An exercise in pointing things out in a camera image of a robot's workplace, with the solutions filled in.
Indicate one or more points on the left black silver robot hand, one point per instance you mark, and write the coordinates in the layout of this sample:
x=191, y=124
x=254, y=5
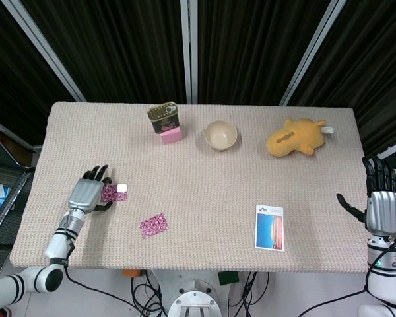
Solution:
x=85, y=195

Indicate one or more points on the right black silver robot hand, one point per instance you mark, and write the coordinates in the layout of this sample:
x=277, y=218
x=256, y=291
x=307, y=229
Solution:
x=384, y=211

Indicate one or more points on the pink glitter packet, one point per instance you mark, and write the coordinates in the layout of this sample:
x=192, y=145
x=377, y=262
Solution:
x=117, y=196
x=154, y=225

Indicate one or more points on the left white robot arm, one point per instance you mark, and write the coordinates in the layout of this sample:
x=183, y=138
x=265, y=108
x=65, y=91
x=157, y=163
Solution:
x=57, y=242

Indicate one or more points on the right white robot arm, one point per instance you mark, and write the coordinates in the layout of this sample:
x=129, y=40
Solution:
x=381, y=256

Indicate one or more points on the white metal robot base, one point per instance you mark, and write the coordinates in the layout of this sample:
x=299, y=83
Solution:
x=198, y=297

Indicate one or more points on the grey metal chair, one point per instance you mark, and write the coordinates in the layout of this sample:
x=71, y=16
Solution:
x=6, y=171

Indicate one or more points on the pink cube block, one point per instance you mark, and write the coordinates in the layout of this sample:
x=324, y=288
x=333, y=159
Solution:
x=172, y=136

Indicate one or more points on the dark luncheon meat can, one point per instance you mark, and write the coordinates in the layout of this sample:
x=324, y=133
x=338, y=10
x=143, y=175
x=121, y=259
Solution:
x=163, y=120

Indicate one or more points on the beige woven tablecloth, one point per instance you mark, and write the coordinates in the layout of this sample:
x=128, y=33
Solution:
x=198, y=185

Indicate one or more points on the yellow plush toy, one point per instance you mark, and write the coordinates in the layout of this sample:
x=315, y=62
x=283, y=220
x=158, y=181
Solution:
x=293, y=138

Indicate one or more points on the blue red postcard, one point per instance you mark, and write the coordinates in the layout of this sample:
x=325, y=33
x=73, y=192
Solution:
x=269, y=231

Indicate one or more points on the black curtain panel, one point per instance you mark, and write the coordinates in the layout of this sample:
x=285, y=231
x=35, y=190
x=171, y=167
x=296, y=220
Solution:
x=118, y=49
x=6, y=66
x=250, y=49
x=376, y=66

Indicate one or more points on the beige bowl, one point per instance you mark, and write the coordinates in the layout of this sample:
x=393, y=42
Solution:
x=220, y=133

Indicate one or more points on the white partition frame post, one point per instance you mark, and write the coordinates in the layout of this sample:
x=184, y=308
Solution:
x=188, y=49
x=314, y=49
x=45, y=49

